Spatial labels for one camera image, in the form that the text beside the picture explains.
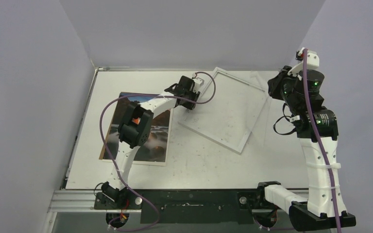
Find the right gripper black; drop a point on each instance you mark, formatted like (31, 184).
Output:
(277, 86)

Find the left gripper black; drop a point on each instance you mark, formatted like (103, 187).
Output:
(194, 95)

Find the clear acrylic frame sheet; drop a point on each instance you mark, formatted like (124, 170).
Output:
(257, 122)

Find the white picture frame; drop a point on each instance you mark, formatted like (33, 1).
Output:
(237, 100)

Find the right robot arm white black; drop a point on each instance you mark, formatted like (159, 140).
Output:
(317, 130)

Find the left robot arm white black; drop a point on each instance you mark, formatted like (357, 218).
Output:
(134, 130)

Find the white brown backing board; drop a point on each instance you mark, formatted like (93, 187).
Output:
(168, 141)

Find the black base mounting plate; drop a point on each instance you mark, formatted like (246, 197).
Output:
(203, 217)

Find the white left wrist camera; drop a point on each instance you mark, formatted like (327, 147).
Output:
(197, 84)

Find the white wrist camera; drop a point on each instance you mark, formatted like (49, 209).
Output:
(197, 84)
(307, 59)

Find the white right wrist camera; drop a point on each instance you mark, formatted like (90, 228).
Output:
(307, 59)

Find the aluminium front rail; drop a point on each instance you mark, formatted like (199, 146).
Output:
(74, 202)

